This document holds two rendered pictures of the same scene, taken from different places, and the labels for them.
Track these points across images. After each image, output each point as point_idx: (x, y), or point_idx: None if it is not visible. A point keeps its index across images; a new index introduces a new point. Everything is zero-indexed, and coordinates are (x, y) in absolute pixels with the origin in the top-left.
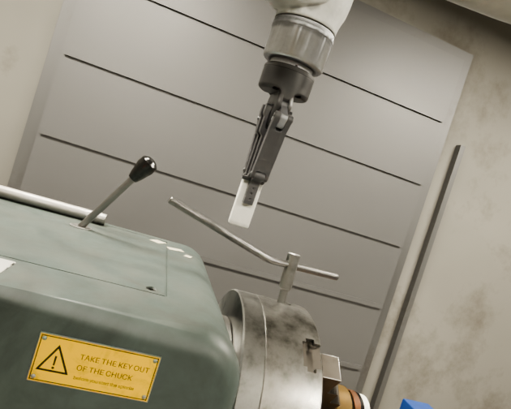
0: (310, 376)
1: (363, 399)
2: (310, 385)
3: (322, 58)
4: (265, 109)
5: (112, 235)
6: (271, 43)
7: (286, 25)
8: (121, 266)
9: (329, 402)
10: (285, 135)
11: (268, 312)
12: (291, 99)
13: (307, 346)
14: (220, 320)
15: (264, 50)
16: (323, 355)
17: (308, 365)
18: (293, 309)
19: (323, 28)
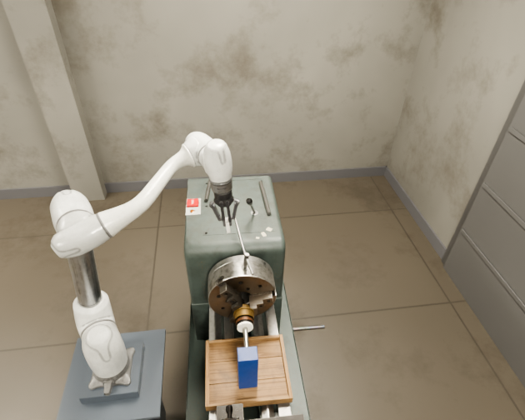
0: (214, 282)
1: (242, 322)
2: (212, 284)
3: (213, 189)
4: None
5: (255, 219)
6: None
7: None
8: (218, 226)
9: (231, 305)
10: (212, 209)
11: (230, 263)
12: (214, 199)
13: (222, 277)
14: (200, 247)
15: None
16: (225, 285)
17: (217, 281)
18: (238, 270)
19: (210, 181)
